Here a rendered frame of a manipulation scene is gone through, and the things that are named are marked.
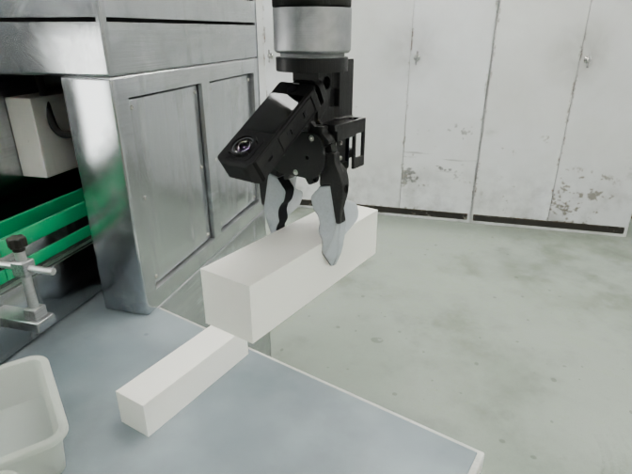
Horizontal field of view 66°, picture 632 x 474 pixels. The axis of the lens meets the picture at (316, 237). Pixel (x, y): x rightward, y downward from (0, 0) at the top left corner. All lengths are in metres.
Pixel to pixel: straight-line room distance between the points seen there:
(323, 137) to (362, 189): 3.27
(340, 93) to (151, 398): 0.52
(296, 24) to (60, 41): 0.62
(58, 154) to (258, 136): 0.91
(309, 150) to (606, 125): 3.29
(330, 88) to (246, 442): 0.53
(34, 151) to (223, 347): 0.67
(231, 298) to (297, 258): 0.08
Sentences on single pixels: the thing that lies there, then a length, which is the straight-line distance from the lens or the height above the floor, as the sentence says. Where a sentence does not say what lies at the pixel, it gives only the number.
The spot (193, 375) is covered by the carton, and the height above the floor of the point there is 0.80.
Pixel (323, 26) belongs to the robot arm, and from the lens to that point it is 0.47.
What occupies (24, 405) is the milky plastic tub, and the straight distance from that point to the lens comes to 0.96.
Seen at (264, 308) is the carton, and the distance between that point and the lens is 0.46.
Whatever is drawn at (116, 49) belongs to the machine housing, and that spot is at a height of 1.29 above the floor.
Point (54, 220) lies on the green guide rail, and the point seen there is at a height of 0.96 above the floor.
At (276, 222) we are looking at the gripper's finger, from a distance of 0.54.
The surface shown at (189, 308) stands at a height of 0.68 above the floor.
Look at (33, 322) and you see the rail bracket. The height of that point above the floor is 0.86.
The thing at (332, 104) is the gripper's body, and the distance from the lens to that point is 0.52.
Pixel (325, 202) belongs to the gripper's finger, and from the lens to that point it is 0.49.
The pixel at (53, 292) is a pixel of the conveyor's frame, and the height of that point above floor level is 0.82.
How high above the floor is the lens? 1.32
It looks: 23 degrees down
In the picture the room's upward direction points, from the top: straight up
